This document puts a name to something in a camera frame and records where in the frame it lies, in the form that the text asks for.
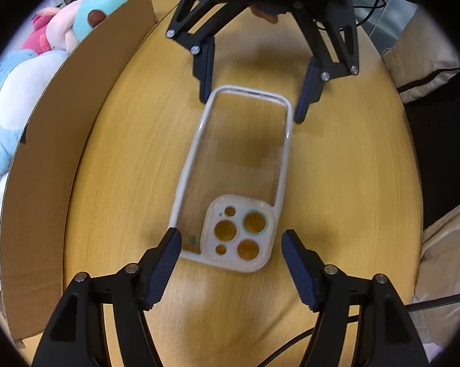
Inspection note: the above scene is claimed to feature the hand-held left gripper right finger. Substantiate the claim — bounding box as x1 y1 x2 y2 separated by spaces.
281 229 431 367

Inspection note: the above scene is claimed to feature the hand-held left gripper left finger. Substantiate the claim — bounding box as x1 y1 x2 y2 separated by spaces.
31 227 182 367

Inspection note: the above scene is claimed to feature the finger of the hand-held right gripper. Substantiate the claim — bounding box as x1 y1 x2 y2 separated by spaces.
166 0 253 104
291 0 360 125

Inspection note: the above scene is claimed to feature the clear phone case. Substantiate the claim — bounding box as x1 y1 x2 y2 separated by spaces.
169 85 292 274

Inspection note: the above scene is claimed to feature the teal and pale pink plush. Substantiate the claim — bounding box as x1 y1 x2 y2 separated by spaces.
46 0 136 52

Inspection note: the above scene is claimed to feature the cardboard box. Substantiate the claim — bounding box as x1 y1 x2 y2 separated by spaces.
1 0 158 348

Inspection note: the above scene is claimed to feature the pink strawberry bear plush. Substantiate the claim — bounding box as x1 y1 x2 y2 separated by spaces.
21 7 62 52

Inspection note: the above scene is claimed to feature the white and light blue plush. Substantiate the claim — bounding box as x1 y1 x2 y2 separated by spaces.
0 49 71 288

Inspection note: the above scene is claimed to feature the person's right hand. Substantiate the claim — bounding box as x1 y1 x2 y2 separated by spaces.
252 3 281 24

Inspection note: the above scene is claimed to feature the beige jacket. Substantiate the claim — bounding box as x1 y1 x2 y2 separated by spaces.
382 3 460 105

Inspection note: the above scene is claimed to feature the thin black cable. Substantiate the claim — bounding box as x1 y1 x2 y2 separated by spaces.
322 0 388 33

